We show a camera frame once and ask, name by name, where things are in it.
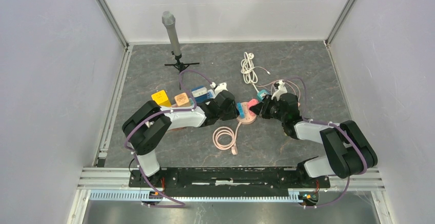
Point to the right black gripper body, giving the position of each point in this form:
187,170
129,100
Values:
270,109

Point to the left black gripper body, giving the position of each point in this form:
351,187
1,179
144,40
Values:
230,114

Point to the pink adapter plug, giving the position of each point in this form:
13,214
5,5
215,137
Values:
252,103

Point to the blue adapter plug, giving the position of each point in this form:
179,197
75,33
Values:
242,109

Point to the pink round socket with cable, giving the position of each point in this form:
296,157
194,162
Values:
249,118

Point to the yellow cube adapter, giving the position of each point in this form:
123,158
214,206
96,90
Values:
161,98

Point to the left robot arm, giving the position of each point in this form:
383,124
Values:
147,126

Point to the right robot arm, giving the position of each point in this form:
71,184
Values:
348,151

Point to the teal power strip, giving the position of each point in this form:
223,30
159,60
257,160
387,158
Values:
262,94

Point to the white long power strip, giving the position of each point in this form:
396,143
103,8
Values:
211,94

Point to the blue white cube adapter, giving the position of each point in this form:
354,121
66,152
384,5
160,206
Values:
199,94

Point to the orange cube adapter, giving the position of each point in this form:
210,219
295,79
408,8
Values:
182,100

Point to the grey microphone on tripod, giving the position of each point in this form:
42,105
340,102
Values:
169,21

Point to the salmon charger with thin cable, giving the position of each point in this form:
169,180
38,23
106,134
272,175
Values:
294,87

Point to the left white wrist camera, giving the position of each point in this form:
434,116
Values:
220,87

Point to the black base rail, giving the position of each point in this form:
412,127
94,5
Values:
234,181

